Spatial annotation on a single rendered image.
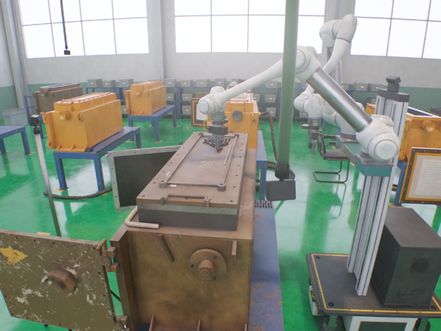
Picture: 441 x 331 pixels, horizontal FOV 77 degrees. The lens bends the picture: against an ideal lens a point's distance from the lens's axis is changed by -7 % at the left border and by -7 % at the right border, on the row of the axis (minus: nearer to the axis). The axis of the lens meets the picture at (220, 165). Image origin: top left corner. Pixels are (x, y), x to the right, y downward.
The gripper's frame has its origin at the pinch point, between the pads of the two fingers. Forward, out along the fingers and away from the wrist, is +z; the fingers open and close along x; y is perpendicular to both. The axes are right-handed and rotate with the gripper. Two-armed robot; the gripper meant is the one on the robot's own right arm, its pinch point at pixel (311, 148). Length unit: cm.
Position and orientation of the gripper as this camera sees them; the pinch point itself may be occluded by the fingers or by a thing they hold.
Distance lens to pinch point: 219.8
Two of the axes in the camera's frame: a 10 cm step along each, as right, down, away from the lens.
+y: 9.9, 0.4, -1.1
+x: 1.2, -3.4, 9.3
